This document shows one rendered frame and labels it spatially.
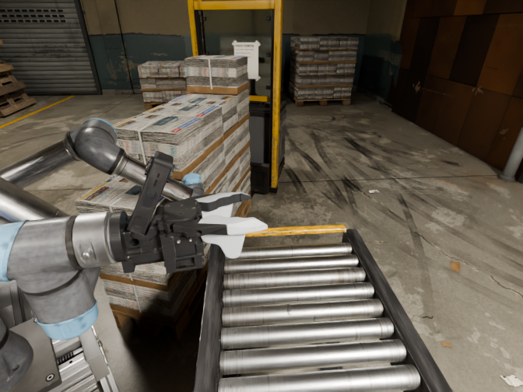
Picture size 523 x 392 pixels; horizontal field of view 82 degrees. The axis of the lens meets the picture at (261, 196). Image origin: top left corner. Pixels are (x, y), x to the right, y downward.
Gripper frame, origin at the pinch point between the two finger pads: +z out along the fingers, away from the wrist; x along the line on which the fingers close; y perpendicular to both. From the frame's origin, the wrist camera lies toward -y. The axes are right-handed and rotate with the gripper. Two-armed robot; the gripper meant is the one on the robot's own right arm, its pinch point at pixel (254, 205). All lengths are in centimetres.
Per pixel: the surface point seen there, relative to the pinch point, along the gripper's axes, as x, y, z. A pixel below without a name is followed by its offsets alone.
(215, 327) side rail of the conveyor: -19.6, 41.3, -7.3
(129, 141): -111, 8, -36
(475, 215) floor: -152, 103, 233
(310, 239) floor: -155, 103, 76
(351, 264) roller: -34, 41, 39
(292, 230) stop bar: -52, 35, 25
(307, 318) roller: -18, 43, 17
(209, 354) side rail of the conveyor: -12.8, 42.3, -9.6
